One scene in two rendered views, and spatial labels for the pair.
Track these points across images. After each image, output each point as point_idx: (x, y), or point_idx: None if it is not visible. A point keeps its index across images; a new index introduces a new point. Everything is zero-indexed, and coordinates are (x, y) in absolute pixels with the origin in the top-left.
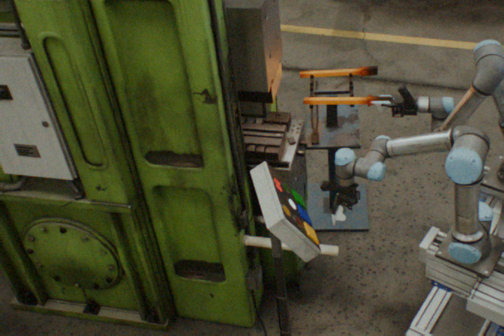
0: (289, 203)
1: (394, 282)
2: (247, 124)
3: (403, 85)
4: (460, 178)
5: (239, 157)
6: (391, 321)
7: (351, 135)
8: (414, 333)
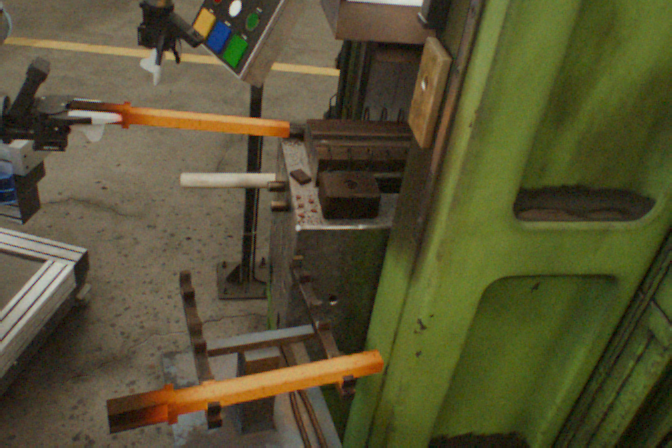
0: None
1: (95, 415)
2: (400, 156)
3: (32, 63)
4: None
5: (353, 59)
6: (103, 349)
7: (190, 383)
8: (69, 256)
